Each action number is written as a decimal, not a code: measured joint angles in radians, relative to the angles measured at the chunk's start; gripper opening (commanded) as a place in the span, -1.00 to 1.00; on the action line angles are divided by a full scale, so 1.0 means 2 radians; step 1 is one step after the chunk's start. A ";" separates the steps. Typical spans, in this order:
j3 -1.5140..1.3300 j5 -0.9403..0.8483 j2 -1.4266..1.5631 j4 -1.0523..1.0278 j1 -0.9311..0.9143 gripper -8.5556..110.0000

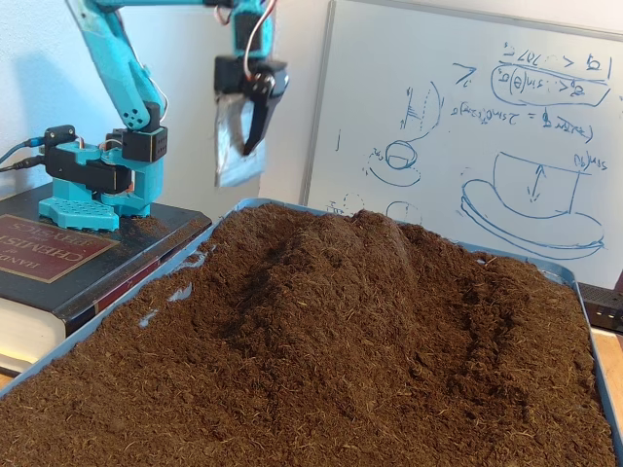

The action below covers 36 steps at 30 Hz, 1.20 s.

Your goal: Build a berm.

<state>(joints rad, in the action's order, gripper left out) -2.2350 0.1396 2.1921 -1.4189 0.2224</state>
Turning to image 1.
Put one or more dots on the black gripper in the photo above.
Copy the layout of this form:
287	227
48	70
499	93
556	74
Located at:
258	84

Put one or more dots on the brown soil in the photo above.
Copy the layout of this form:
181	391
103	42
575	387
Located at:
340	365

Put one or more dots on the black device with lights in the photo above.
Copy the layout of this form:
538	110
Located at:
606	306

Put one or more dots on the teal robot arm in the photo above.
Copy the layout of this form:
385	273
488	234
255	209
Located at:
121	73

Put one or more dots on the person's right hand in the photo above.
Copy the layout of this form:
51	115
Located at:
620	279

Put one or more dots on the black chemistry handbook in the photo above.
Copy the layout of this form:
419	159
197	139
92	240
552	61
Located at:
73	262

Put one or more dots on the whiteboard with blue sketches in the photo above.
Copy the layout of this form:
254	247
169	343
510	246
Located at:
462	97

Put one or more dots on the blue plastic tray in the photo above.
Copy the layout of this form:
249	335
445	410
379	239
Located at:
560	272

